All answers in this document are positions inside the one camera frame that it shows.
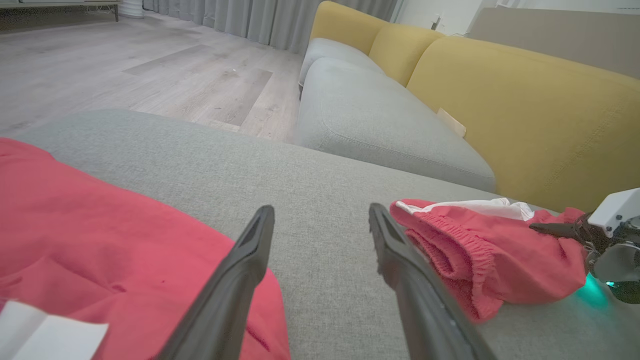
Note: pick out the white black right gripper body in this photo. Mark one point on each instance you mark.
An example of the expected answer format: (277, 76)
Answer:
(617, 212)

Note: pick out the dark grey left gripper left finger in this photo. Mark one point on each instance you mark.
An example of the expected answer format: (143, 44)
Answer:
(225, 305)

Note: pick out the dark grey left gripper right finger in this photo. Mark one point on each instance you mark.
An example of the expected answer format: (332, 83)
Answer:
(425, 310)

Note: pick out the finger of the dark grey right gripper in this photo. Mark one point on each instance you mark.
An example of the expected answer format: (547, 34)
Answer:
(560, 230)

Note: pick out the red elastic waist shorts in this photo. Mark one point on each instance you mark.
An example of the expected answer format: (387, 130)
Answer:
(510, 260)

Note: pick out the red jersey with white sleeves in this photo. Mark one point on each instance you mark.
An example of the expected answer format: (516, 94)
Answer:
(100, 235)

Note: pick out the wide yellow sofa backrest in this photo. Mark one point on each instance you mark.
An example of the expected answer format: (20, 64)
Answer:
(540, 110)

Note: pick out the large grey sofa seat cushion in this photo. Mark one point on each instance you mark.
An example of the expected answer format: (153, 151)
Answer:
(310, 190)

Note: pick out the beige sofa tag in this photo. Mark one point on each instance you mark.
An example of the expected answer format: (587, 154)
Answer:
(451, 122)

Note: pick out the medium grey sofa seat cushion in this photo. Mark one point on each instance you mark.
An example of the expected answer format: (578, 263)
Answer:
(380, 120)

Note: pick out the narrow yellow sofa backrest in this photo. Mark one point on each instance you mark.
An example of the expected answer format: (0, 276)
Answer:
(402, 52)

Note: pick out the small grey sofa seat cushion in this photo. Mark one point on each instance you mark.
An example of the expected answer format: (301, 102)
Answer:
(332, 50)

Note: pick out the grey pleated curtain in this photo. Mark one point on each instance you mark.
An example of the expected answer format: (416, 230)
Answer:
(260, 20)

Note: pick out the yellow sofa end backrest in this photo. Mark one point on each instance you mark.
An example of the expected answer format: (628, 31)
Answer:
(342, 25)

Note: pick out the white ribbed planter pot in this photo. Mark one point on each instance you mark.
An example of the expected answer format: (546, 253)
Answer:
(131, 7)

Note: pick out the white wall socket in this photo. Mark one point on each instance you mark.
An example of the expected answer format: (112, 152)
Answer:
(436, 23)

